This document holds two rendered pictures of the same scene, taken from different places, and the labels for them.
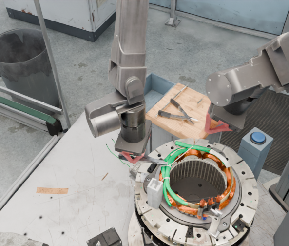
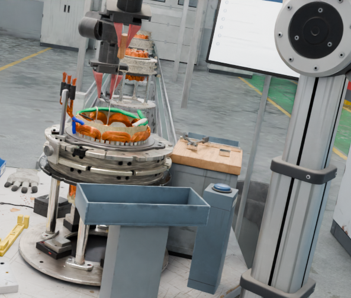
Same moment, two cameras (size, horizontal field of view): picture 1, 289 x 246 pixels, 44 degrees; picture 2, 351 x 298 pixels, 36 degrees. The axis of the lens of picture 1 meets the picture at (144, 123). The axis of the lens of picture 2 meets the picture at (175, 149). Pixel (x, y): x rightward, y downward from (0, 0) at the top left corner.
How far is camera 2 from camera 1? 142 cm
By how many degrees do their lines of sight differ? 58
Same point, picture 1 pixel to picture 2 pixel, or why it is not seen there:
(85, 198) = not seen: hidden behind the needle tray
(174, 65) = not seen: outside the picture
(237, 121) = (112, 7)
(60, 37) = not seen: outside the picture
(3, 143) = not seen: hidden behind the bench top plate
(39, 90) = (243, 246)
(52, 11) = not seen: outside the picture
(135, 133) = (101, 49)
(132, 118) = (102, 29)
